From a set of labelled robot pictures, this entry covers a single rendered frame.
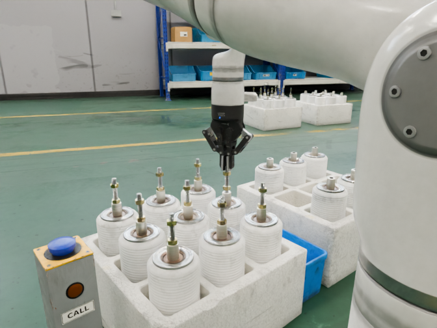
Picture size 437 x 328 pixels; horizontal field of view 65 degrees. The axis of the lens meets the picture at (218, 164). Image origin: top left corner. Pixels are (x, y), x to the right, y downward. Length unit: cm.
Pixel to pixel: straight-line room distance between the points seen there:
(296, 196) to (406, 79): 99
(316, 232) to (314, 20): 76
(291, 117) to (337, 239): 218
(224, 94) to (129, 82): 494
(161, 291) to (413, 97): 53
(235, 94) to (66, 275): 47
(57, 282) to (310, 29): 48
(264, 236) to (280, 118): 230
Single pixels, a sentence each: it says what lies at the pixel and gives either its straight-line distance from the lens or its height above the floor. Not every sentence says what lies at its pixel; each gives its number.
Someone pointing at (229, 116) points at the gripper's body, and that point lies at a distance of 76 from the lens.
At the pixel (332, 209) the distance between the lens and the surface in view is 98.
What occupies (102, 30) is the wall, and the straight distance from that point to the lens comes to 565.
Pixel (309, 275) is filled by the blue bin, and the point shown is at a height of 8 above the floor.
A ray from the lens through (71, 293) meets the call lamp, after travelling 59.
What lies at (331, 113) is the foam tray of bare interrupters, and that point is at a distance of 332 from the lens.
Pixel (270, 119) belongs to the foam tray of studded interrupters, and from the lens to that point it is 293.
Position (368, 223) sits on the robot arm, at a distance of 23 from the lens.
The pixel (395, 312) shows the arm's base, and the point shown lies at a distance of 24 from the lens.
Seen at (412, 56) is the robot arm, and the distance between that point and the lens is 19.
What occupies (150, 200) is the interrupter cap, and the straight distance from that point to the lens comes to 88.
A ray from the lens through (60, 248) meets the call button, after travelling 57.
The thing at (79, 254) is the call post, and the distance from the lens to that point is 58.
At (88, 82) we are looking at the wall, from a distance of 565.
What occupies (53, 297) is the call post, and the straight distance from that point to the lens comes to 59.
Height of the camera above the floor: 60
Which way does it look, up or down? 18 degrees down
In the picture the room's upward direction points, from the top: straight up
